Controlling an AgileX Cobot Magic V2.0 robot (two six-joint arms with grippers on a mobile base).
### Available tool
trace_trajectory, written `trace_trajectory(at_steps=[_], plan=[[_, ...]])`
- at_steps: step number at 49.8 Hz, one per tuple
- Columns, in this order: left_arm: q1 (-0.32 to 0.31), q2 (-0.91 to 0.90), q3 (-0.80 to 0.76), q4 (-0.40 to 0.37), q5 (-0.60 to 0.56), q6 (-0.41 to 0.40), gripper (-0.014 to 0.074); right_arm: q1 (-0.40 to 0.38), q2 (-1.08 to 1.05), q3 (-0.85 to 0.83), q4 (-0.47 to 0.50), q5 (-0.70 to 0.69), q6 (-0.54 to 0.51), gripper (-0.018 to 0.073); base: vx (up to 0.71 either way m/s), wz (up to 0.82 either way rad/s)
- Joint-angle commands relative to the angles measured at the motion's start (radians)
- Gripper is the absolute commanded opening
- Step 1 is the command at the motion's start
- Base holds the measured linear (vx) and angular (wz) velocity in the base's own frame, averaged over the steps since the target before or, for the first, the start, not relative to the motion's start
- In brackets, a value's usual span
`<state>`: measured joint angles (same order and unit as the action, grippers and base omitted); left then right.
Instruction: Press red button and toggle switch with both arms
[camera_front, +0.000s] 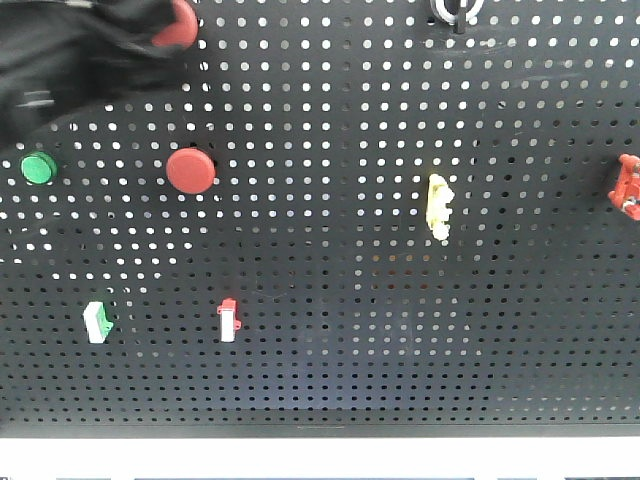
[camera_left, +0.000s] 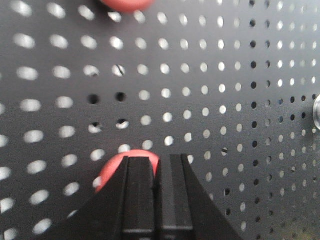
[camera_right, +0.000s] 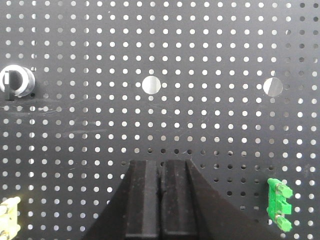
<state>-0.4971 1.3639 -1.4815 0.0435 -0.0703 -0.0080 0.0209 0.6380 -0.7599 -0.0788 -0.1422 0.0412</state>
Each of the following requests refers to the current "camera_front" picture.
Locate blurred black gripper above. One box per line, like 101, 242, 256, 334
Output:
1, 1, 183, 149

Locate red push button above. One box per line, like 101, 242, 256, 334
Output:
165, 148, 216, 194
152, 0, 199, 49

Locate green push button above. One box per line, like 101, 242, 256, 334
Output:
20, 151, 58, 185

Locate black perforated pegboard panel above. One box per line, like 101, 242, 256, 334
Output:
1, 1, 639, 437

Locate white standing desk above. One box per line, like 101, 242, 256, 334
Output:
1, 437, 639, 479

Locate white green rocker switch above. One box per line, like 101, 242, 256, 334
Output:
83, 301, 114, 344

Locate white red rocker switch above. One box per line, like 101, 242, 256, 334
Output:
217, 298, 242, 343

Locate white ring key switch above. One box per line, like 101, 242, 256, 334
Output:
429, 0, 485, 34

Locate yellow toggle switch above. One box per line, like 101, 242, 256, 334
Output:
425, 173, 455, 241

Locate red toggle switch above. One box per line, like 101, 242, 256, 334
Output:
608, 154, 640, 221

